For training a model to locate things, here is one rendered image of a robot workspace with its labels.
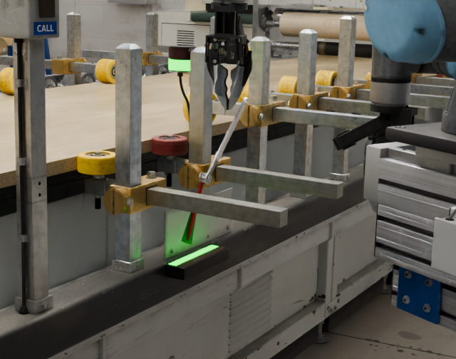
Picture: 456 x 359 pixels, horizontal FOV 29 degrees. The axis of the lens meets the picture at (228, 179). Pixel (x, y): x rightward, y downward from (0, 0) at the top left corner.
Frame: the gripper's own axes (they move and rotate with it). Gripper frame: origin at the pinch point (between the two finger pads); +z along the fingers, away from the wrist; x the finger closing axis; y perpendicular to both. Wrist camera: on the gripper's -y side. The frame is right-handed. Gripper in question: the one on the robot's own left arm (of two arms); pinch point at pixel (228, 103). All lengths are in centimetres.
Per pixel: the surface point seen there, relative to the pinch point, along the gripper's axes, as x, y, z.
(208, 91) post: -5.1, -4.3, -1.7
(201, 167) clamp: -5.8, -1.9, 14.0
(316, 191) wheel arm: 18.7, 1.6, 16.7
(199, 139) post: -6.5, -3.0, 8.2
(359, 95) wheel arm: 23, -77, 6
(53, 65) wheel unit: -84, -117, 6
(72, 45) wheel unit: -79, -123, -1
